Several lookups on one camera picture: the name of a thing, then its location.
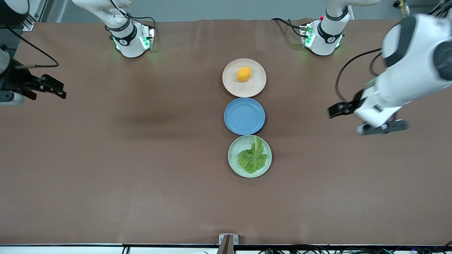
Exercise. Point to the pale green round plate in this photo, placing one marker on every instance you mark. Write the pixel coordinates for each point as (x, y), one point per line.
(235, 165)

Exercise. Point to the beige round plate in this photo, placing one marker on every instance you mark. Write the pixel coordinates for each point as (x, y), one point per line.
(243, 88)

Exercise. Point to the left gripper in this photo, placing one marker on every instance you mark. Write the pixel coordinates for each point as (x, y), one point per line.
(357, 100)

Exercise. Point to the aluminium frame post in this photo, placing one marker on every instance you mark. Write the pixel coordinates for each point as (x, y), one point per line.
(28, 26)

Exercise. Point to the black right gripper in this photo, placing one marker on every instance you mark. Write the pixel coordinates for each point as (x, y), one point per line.
(16, 79)

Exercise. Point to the white table edge rail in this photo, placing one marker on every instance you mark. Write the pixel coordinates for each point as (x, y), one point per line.
(70, 250)

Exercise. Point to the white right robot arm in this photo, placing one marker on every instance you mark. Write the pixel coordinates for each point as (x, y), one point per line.
(129, 46)

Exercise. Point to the blue round plate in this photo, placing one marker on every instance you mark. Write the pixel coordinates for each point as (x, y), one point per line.
(244, 116)

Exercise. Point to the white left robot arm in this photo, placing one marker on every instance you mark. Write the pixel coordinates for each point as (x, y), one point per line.
(416, 70)

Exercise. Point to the green lettuce leaf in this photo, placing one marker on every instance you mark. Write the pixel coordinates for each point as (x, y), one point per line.
(252, 160)

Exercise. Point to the yellow lemon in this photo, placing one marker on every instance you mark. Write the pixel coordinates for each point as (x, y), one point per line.
(244, 74)

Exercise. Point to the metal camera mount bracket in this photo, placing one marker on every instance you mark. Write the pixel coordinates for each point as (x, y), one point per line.
(228, 243)

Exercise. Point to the brown table mat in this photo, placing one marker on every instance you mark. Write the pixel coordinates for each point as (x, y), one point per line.
(106, 158)

